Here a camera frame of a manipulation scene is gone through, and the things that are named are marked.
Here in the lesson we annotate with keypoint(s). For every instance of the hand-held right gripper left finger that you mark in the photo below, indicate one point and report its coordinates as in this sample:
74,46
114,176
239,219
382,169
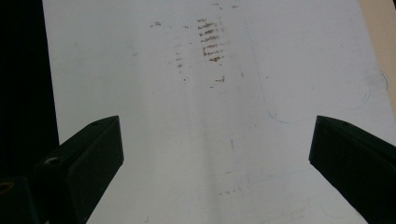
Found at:
84,168

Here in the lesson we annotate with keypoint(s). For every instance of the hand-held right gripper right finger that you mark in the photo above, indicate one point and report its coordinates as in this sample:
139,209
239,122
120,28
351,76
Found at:
358,165

